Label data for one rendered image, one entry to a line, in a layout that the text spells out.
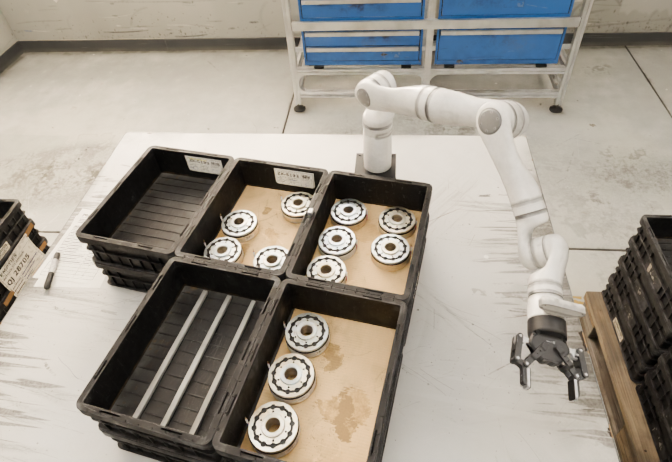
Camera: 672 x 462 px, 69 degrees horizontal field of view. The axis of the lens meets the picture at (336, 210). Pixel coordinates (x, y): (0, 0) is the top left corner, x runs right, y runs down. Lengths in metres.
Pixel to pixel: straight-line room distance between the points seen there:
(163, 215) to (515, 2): 2.25
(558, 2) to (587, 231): 1.26
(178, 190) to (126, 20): 2.99
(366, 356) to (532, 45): 2.42
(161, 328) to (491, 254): 0.94
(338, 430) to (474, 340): 0.46
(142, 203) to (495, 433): 1.17
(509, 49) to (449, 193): 1.64
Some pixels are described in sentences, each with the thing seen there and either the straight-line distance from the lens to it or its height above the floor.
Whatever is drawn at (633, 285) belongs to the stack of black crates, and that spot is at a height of 0.38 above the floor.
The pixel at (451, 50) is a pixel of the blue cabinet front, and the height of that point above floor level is 0.41.
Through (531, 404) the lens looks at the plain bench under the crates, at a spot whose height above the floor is 0.70.
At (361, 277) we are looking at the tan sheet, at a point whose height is 0.83.
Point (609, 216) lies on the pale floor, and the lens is 2.84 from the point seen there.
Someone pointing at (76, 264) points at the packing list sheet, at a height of 0.70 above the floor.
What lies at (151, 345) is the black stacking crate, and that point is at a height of 0.83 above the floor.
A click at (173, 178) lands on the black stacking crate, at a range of 1.70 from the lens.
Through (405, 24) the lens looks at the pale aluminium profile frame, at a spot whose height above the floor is 0.60.
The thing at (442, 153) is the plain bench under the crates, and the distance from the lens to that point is 1.87.
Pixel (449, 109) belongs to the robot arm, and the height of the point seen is 1.15.
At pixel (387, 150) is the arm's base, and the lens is 1.57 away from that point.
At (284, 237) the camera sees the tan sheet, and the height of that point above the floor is 0.83.
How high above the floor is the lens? 1.86
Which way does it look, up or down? 45 degrees down
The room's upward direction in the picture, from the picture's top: 5 degrees counter-clockwise
